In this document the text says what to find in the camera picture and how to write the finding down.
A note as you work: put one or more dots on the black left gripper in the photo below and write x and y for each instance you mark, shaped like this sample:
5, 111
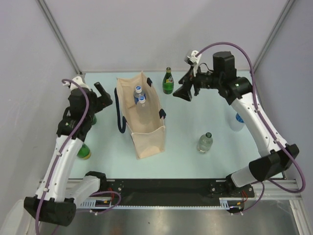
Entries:
102, 101

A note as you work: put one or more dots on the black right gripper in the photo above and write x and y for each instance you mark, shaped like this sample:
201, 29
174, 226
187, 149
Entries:
184, 91

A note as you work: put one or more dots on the blue label water bottle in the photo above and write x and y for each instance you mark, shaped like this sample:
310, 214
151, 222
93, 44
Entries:
138, 92

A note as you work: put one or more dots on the clear unlabelled plastic water bottle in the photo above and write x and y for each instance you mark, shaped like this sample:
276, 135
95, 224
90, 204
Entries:
143, 110

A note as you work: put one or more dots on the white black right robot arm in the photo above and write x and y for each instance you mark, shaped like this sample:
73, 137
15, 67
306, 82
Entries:
276, 155

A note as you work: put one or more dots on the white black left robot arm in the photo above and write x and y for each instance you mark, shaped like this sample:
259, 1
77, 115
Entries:
52, 202

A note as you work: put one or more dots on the green Perrier bottle back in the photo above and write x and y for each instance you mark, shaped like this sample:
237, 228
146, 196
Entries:
168, 82

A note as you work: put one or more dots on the green bottle far left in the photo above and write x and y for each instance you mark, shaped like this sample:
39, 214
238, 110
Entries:
94, 120

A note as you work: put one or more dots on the green bottle front left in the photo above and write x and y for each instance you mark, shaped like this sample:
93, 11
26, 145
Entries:
84, 153

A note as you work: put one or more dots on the clear glass bottle green cap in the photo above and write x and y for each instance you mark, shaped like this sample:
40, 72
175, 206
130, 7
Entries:
205, 143

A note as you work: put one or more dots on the blue label bottle right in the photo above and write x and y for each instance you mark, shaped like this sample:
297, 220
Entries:
236, 123

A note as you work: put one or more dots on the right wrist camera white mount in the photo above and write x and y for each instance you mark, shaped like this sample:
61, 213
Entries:
193, 59

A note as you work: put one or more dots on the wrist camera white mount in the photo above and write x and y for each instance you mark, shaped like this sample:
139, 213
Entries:
75, 83
193, 59

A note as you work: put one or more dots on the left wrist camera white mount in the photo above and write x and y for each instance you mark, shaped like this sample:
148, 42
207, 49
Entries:
75, 83

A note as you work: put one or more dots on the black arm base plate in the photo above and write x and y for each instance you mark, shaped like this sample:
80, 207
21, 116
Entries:
174, 192

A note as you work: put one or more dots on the white slotted cable duct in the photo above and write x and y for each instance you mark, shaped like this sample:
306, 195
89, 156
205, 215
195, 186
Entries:
216, 204

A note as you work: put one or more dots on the aluminium corner post left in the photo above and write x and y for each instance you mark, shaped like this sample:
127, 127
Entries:
58, 34

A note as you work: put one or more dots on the aluminium corner post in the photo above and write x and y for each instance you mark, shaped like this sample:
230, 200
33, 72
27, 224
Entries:
273, 33
58, 34

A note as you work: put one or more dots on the aluminium corner post right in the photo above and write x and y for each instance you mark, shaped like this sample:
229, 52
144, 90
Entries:
273, 33

